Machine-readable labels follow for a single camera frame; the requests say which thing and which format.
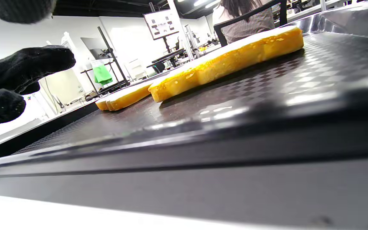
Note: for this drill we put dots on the monitor on stand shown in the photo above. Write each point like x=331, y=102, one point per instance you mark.
x=161, y=24

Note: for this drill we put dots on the green cloth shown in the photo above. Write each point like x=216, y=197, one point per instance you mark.
x=102, y=75

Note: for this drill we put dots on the toast slice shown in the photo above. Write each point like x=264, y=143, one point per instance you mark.
x=222, y=62
x=126, y=97

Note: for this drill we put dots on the black metal rack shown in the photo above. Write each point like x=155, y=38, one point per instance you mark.
x=115, y=60

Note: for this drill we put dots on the black food tray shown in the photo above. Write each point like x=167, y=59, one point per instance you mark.
x=267, y=95

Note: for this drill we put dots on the person's right hand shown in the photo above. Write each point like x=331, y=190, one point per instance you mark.
x=8, y=70

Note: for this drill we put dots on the black mesh office chair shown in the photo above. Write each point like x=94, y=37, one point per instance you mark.
x=219, y=32

